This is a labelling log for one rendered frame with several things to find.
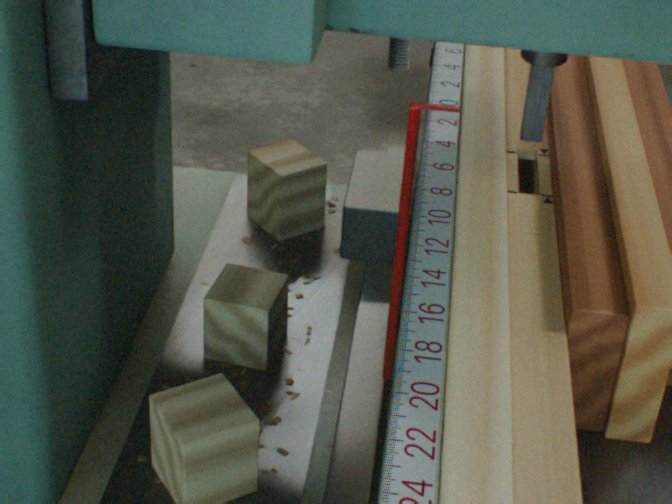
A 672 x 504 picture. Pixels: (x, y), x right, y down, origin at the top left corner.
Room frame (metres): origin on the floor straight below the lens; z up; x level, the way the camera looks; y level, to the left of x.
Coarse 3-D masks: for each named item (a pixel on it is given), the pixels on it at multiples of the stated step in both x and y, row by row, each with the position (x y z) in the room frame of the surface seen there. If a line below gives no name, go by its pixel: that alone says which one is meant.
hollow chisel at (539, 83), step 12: (540, 72) 0.43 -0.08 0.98; (552, 72) 0.43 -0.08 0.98; (528, 84) 0.43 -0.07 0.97; (540, 84) 0.43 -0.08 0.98; (528, 96) 0.43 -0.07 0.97; (540, 96) 0.43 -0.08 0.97; (528, 108) 0.43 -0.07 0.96; (540, 108) 0.43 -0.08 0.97; (528, 120) 0.43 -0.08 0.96; (540, 120) 0.43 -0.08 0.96; (528, 132) 0.43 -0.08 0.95; (540, 132) 0.43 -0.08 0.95
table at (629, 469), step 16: (576, 432) 0.30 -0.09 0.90; (592, 432) 0.30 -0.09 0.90; (656, 432) 0.30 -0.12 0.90; (592, 448) 0.29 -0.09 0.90; (608, 448) 0.29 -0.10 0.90; (624, 448) 0.29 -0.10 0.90; (640, 448) 0.30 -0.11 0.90; (656, 448) 0.30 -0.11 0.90; (592, 464) 0.29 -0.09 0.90; (608, 464) 0.29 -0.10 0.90; (624, 464) 0.29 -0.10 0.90; (640, 464) 0.29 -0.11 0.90; (656, 464) 0.29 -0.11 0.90; (592, 480) 0.28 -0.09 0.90; (608, 480) 0.28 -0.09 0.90; (624, 480) 0.28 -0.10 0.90; (640, 480) 0.28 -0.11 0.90; (656, 480) 0.28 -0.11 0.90; (592, 496) 0.27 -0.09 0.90; (608, 496) 0.27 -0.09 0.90; (624, 496) 0.27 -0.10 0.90; (640, 496) 0.27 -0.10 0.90; (656, 496) 0.27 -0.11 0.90
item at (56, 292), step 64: (0, 0) 0.34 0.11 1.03; (0, 64) 0.34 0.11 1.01; (128, 64) 0.47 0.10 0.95; (0, 128) 0.34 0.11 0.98; (64, 128) 0.38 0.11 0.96; (128, 128) 0.47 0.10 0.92; (0, 192) 0.34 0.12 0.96; (64, 192) 0.38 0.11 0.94; (128, 192) 0.46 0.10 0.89; (0, 256) 0.34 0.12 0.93; (64, 256) 0.37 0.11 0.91; (128, 256) 0.46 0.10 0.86; (0, 320) 0.34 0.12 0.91; (64, 320) 0.37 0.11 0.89; (128, 320) 0.45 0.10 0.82; (0, 384) 0.34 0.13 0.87; (64, 384) 0.36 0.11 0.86; (0, 448) 0.34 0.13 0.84; (64, 448) 0.36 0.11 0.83
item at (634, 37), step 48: (336, 0) 0.40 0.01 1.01; (384, 0) 0.40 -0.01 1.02; (432, 0) 0.40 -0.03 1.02; (480, 0) 0.40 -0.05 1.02; (528, 0) 0.40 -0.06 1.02; (576, 0) 0.40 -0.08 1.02; (624, 0) 0.39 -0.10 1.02; (528, 48) 0.40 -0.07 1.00; (576, 48) 0.40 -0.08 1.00; (624, 48) 0.39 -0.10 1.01
